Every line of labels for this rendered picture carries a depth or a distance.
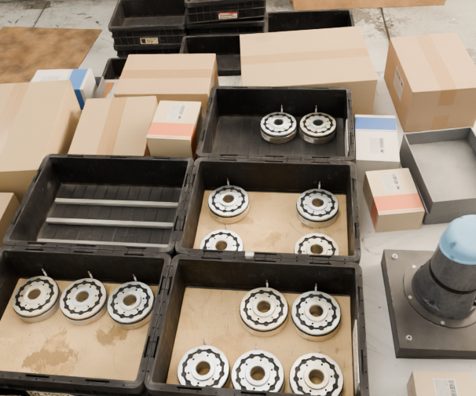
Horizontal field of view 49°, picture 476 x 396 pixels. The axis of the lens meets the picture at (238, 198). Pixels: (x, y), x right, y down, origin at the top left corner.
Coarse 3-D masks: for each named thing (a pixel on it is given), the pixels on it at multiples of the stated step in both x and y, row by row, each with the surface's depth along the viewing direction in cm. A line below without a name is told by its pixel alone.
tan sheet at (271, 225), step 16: (208, 192) 139; (256, 192) 138; (272, 192) 137; (208, 208) 135; (256, 208) 134; (272, 208) 134; (288, 208) 133; (208, 224) 132; (224, 224) 131; (240, 224) 131; (256, 224) 131; (272, 224) 130; (288, 224) 130; (336, 224) 129; (256, 240) 127; (272, 240) 127; (288, 240) 127; (336, 240) 126
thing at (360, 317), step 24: (264, 264) 111; (288, 264) 110; (312, 264) 110; (336, 264) 109; (168, 288) 108; (360, 288) 105; (360, 312) 102; (360, 336) 98; (360, 360) 95; (168, 384) 95; (360, 384) 93
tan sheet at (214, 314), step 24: (192, 288) 119; (192, 312) 115; (216, 312) 115; (264, 312) 114; (288, 312) 114; (192, 336) 112; (216, 336) 111; (240, 336) 111; (288, 336) 110; (336, 336) 109; (288, 360) 107; (336, 360) 106; (288, 384) 103
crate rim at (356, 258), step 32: (224, 160) 132; (256, 160) 131; (288, 160) 131; (320, 160) 130; (192, 192) 126; (352, 192) 122; (256, 256) 112; (288, 256) 111; (320, 256) 111; (352, 256) 110
